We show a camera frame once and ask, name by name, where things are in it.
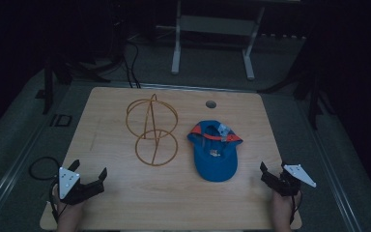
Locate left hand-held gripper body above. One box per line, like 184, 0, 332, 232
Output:
58, 166, 106, 206

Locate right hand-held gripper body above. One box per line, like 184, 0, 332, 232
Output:
260, 163, 318, 198

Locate person's right hand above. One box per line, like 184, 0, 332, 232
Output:
271, 188, 303, 232

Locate person's left hand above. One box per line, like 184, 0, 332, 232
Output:
51, 185, 87, 232

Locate blue cap with orange trim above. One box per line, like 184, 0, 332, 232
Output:
186, 119, 244, 184

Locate black tripod stand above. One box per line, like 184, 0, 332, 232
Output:
256, 61, 336, 131
34, 54, 112, 116

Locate white metal stand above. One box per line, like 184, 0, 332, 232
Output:
170, 0, 266, 82

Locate right hand-held gripper cable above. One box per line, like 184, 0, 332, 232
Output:
289, 190, 303, 226

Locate hand-held gripper cable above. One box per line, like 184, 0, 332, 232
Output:
47, 180, 69, 224
289, 190, 303, 226

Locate left hand-held gripper cable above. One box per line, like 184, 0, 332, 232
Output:
47, 180, 69, 224

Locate black cable loop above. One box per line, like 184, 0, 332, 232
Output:
28, 156, 61, 182

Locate gold wire hat stand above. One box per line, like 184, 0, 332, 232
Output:
125, 93, 180, 168

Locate black floor cables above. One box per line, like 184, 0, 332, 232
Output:
121, 40, 142, 89

